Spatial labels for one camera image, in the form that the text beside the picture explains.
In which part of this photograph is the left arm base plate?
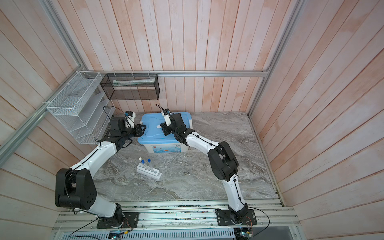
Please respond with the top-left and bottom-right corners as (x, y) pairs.
(97, 212), (140, 229)

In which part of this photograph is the white test tube rack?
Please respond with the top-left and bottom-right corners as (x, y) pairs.
(137, 163), (162, 181)

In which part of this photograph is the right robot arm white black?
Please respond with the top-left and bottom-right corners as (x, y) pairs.
(161, 109), (249, 225)

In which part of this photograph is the blue capped test tube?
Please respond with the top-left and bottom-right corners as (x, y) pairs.
(141, 160), (147, 170)
(148, 159), (154, 172)

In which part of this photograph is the white plastic storage bin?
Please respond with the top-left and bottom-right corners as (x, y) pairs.
(144, 143), (189, 154)

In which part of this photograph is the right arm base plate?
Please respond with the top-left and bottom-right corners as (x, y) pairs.
(215, 209), (258, 226)

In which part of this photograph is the white perforated vent cover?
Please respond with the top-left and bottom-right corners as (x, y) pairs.
(54, 228), (236, 240)

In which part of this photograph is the black mesh wall basket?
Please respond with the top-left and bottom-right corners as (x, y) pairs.
(101, 73), (160, 101)

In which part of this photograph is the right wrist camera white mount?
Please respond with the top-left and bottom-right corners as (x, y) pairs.
(162, 109), (172, 126)

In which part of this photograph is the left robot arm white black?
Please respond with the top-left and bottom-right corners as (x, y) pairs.
(55, 111), (146, 228)

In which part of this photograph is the aluminium rail base frame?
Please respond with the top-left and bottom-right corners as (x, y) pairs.
(52, 199), (300, 232)

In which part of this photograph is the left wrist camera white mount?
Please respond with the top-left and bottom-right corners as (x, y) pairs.
(125, 111), (136, 128)

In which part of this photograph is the blue plastic bin lid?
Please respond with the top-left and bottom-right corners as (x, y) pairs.
(138, 113), (179, 145)

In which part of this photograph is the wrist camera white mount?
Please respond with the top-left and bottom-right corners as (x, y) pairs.
(162, 109), (172, 126)
(125, 111), (136, 128)

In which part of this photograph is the white wire mesh shelf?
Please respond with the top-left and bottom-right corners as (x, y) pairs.
(47, 72), (116, 145)

